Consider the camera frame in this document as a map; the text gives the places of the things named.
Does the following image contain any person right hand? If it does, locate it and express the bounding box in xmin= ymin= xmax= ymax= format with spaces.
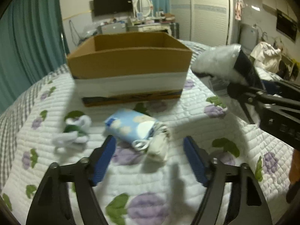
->
xmin=286 ymin=149 xmax=300 ymax=204

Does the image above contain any white vanity desk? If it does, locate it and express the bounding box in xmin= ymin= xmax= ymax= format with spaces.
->
xmin=127 ymin=19 xmax=172 ymax=36

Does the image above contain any black wall television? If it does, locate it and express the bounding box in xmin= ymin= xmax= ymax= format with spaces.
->
xmin=93 ymin=0 xmax=133 ymax=16

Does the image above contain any white floral quilted blanket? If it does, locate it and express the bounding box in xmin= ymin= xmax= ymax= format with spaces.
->
xmin=1 ymin=73 xmax=293 ymax=224

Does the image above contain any grey mini fridge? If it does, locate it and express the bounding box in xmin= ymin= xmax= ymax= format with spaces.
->
xmin=97 ymin=22 xmax=127 ymax=35

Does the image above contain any white clothes pile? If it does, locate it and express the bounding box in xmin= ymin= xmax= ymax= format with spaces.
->
xmin=250 ymin=42 xmax=282 ymax=73

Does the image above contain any oval vanity mirror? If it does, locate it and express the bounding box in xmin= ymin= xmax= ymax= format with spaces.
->
xmin=133 ymin=0 xmax=152 ymax=17

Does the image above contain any white louvered wardrobe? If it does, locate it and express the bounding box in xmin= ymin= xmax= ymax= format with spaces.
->
xmin=170 ymin=0 xmax=233 ymax=46

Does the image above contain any teal left curtain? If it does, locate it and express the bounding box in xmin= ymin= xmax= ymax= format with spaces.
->
xmin=1 ymin=0 xmax=69 ymax=112

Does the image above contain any white green plush toy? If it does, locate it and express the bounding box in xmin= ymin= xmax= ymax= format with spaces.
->
xmin=51 ymin=115 xmax=92 ymax=151

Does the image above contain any brown cardboard box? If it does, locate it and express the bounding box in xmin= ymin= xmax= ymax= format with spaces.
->
xmin=67 ymin=32 xmax=192 ymax=107

